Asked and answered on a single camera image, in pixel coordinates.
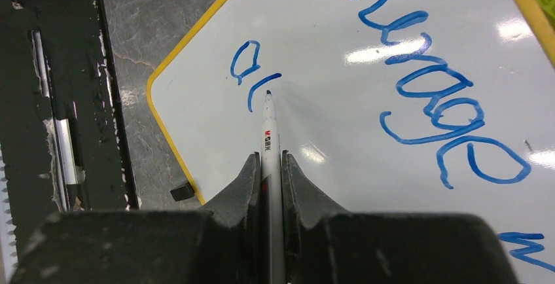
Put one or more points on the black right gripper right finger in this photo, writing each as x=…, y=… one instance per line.
x=325, y=243

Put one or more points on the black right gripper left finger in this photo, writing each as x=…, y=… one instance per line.
x=216, y=243

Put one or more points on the blue whiteboard marker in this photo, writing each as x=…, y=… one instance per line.
x=272, y=201

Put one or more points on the yellow framed whiteboard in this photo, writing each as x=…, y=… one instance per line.
x=388, y=105

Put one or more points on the whiteboard metal stand leg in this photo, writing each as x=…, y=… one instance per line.
x=182, y=192

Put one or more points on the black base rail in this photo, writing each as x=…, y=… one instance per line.
x=57, y=64

